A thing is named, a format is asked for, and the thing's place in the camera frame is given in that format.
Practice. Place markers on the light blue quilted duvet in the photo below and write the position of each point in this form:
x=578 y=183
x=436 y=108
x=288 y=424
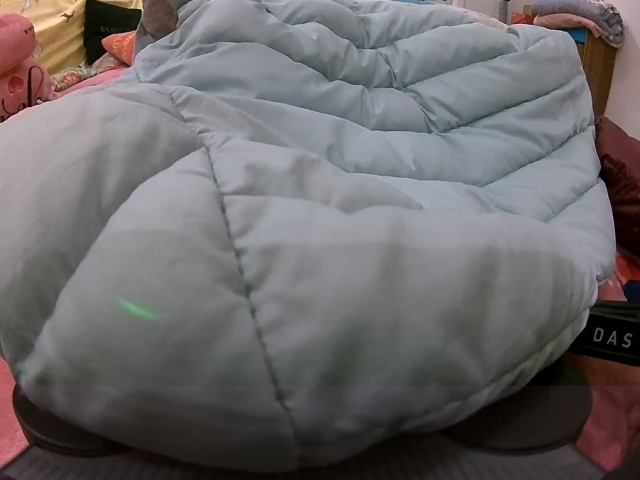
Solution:
x=325 y=185

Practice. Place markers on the bed with pink sheet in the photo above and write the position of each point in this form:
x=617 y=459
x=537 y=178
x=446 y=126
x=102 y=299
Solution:
x=607 y=425

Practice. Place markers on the wooden cabinet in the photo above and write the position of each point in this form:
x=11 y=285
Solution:
x=597 y=75

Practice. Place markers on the folded grey patterned blanket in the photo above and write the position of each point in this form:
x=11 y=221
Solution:
x=575 y=7

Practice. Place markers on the long orange teal rabbit pillow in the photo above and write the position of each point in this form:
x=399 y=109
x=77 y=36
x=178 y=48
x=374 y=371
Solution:
x=122 y=45

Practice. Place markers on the colourful floral cloth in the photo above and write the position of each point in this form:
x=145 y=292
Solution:
x=75 y=76

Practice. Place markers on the black cushion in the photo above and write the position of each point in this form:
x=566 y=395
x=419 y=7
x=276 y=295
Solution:
x=100 y=30

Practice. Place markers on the pink folded quilt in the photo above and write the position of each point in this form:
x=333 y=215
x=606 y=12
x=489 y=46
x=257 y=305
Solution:
x=20 y=70

